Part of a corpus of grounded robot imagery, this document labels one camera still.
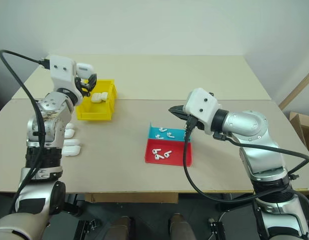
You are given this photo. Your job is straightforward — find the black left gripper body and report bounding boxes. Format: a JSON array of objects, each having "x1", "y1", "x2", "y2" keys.
[{"x1": 77, "y1": 81, "x2": 93, "y2": 98}]

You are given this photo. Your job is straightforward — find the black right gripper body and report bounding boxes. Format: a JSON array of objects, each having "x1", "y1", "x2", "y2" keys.
[{"x1": 184, "y1": 113, "x2": 205, "y2": 131}]

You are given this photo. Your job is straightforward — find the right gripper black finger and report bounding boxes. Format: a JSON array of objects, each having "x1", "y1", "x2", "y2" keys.
[
  {"x1": 172, "y1": 110, "x2": 188, "y2": 121},
  {"x1": 168, "y1": 104, "x2": 187, "y2": 113}
]

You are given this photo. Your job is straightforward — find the yellow plastic bin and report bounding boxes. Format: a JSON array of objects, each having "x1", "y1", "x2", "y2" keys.
[{"x1": 76, "y1": 79, "x2": 118, "y2": 121}]

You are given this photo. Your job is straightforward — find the brown cardboard box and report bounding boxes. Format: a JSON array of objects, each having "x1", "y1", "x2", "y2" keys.
[{"x1": 288, "y1": 111, "x2": 309, "y2": 156}]

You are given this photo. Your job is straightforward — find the teal plastic tray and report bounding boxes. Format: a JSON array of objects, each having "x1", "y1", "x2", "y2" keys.
[{"x1": 147, "y1": 121, "x2": 192, "y2": 143}]

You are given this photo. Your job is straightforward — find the red plastic tray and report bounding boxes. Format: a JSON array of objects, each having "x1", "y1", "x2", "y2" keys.
[{"x1": 144, "y1": 138, "x2": 194, "y2": 167}]

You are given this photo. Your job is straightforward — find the slanted wooden beam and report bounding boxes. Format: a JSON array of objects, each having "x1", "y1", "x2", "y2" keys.
[{"x1": 279, "y1": 67, "x2": 309, "y2": 110}]

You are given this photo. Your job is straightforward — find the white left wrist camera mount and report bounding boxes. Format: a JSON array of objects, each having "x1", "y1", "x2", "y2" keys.
[{"x1": 48, "y1": 54, "x2": 83, "y2": 101}]

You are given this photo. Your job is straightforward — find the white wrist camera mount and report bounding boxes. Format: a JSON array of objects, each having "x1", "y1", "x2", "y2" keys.
[
  {"x1": 48, "y1": 54, "x2": 83, "y2": 101},
  {"x1": 184, "y1": 87, "x2": 223, "y2": 136}
]

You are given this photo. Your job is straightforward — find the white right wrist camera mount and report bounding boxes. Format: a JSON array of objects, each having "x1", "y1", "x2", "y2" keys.
[{"x1": 184, "y1": 87, "x2": 223, "y2": 136}]

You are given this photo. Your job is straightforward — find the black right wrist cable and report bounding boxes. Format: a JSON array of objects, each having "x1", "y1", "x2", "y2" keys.
[{"x1": 213, "y1": 131, "x2": 309, "y2": 178}]

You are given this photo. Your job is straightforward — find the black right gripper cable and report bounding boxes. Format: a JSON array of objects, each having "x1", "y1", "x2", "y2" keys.
[{"x1": 183, "y1": 116, "x2": 258, "y2": 201}]

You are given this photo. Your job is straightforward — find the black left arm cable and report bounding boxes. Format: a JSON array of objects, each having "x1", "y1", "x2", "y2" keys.
[{"x1": 0, "y1": 49, "x2": 51, "y2": 216}]

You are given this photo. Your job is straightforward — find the black table leg frame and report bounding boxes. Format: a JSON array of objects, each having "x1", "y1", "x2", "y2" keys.
[
  {"x1": 214, "y1": 193, "x2": 255, "y2": 213},
  {"x1": 61, "y1": 193, "x2": 84, "y2": 217}
]

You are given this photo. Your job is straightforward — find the black bracket with screws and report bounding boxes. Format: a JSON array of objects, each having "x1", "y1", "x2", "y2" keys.
[
  {"x1": 207, "y1": 217, "x2": 225, "y2": 240},
  {"x1": 75, "y1": 219, "x2": 100, "y2": 240}
]

